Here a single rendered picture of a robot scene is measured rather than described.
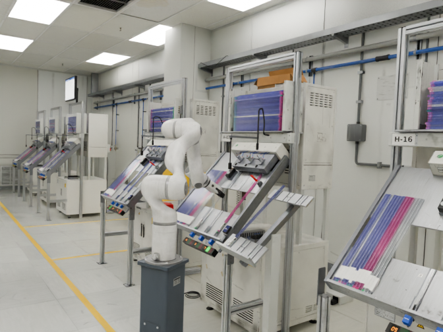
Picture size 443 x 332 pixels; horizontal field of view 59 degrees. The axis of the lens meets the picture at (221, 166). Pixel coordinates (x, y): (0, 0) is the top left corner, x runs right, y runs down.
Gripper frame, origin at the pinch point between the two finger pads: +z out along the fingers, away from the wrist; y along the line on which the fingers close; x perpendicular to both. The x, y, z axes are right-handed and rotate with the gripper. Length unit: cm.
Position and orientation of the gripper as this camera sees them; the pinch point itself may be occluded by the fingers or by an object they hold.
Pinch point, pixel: (221, 194)
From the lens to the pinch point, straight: 267.1
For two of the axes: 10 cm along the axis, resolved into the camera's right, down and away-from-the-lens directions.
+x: -4.9, 8.3, -2.8
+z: 6.5, 5.6, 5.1
